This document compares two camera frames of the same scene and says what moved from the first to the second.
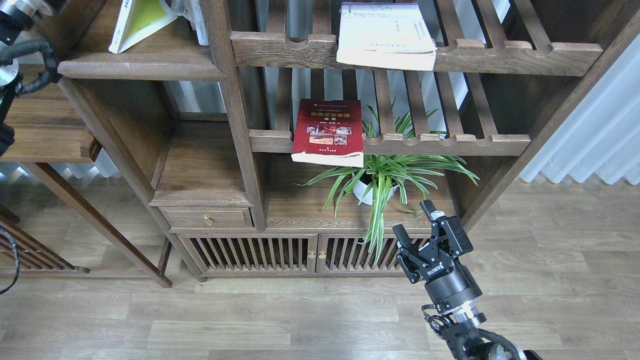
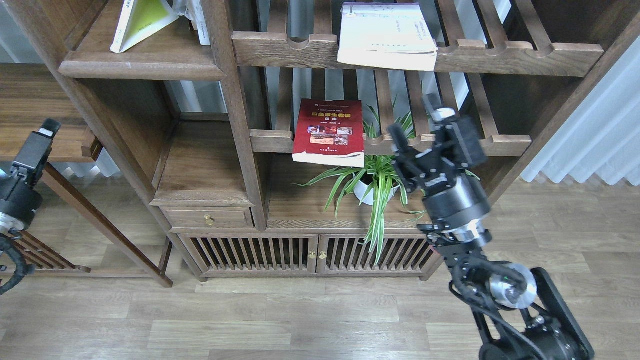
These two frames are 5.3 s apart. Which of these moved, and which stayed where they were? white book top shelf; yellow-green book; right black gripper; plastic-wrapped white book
Moved: right black gripper
Stayed: yellow-green book; plastic-wrapped white book; white book top shelf
